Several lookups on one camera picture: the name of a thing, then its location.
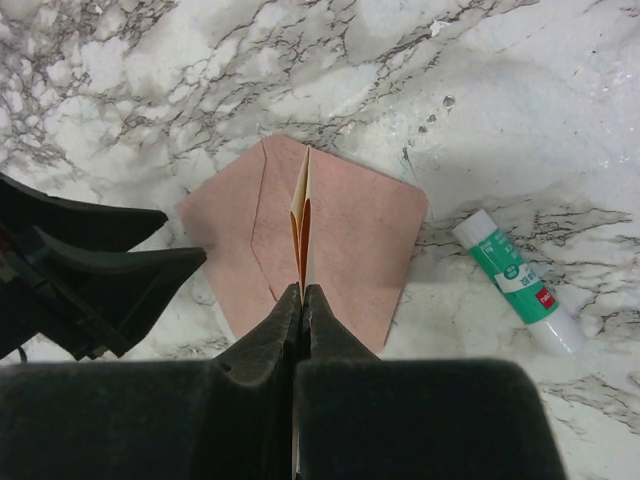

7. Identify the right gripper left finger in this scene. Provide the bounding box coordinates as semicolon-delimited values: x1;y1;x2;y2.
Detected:
1;285;301;479

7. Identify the pink paper envelope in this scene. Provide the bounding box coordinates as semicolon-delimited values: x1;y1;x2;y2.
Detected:
178;135;427;352

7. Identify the tan paper letter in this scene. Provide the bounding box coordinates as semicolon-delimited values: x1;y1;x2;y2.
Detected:
288;144;316;474

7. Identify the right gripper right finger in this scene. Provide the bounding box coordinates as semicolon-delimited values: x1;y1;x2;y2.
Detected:
297;285;565;479

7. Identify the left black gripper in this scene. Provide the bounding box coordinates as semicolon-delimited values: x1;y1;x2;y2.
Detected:
1;174;206;358

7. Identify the green white glue stick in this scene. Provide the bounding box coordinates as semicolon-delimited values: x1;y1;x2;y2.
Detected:
453;209;587;356

